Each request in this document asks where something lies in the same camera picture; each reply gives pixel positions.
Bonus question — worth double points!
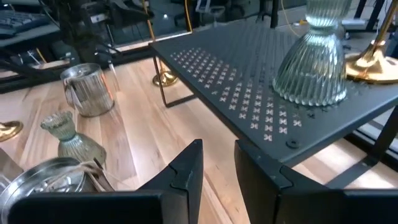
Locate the ribbed clear glass candle holder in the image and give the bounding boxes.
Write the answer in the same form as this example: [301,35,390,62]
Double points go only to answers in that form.
[40,111,108,166]
[272,0,354,107]

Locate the short gold candlestick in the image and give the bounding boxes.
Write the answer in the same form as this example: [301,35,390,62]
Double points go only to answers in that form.
[0,120,24,143]

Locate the yellow hanging cord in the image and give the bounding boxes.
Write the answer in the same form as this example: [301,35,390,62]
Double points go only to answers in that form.
[184,0,193,34]

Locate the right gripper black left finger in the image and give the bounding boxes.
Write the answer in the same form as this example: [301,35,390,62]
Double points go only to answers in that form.
[8,139,205,224]

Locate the dark computer keyboard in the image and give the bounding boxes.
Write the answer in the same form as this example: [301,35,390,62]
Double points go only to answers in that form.
[0,11,50,40]

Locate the tall gold candlestick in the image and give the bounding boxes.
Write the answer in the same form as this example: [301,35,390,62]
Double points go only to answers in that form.
[344,0,398,85]
[141,0,178,88]

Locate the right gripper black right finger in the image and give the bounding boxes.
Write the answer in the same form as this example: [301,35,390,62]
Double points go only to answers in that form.
[234,139,398,224]

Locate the clear glass jar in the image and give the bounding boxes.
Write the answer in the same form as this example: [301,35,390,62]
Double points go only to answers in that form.
[60,63,115,118]
[0,157,115,206]

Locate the black perforated metal shelf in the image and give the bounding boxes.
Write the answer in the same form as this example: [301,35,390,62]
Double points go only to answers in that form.
[148,17,398,190]

